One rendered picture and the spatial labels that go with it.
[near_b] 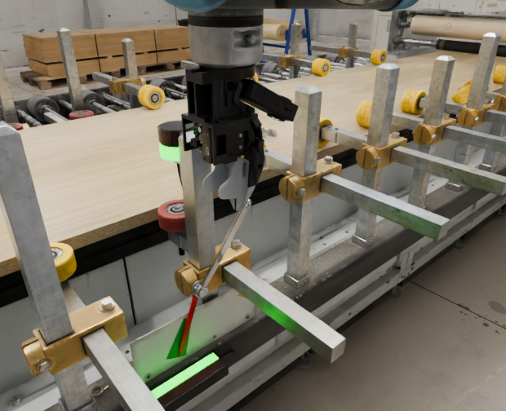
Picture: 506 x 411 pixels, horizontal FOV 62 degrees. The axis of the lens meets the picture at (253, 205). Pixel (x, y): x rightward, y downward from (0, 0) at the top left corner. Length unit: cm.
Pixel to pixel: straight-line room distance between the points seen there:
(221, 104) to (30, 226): 27
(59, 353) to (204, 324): 26
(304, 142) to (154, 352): 45
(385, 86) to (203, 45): 54
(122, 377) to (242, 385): 90
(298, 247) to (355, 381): 91
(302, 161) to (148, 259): 39
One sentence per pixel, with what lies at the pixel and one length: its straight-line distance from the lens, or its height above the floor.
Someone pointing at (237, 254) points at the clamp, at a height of 87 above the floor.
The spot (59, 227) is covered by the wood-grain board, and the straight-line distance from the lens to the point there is 86.
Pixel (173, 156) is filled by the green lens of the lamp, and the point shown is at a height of 107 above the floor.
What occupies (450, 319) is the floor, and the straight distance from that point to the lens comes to 210.
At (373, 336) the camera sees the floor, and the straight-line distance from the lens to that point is 191.
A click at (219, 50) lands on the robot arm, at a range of 51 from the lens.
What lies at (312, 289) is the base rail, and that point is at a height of 70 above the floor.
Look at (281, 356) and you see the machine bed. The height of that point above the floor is 16.
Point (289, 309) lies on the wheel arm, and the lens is 67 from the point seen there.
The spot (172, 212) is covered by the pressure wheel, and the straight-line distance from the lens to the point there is 84.
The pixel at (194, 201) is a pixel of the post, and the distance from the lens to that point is 66.
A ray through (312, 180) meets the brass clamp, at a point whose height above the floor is 96.
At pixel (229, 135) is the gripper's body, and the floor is 113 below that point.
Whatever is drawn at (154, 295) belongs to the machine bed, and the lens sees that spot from 101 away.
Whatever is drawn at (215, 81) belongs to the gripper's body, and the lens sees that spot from 53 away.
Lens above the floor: 130
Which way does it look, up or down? 28 degrees down
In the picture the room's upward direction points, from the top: straight up
